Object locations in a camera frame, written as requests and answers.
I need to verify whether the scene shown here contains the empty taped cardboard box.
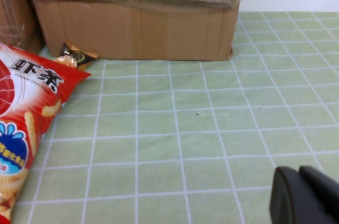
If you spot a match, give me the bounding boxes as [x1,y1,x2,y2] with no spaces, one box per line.
[25,0,251,62]

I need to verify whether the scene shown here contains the green checkered tablecloth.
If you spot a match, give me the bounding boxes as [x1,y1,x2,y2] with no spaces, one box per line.
[12,11,339,224]

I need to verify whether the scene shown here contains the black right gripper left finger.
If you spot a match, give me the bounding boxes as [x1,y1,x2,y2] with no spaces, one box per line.
[269,166,339,224]

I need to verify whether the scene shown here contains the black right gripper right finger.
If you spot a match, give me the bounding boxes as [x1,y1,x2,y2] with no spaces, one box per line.
[298,165,339,210]

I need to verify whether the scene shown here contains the cardboard box with snack bags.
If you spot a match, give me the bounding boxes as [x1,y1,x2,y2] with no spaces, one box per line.
[0,0,44,55]

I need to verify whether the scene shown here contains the black orange biscuit packet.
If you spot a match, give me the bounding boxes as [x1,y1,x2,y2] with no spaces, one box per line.
[54,41,99,71]

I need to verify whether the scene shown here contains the red prawn cracker bag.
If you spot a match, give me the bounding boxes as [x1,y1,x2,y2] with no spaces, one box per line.
[0,42,92,222]

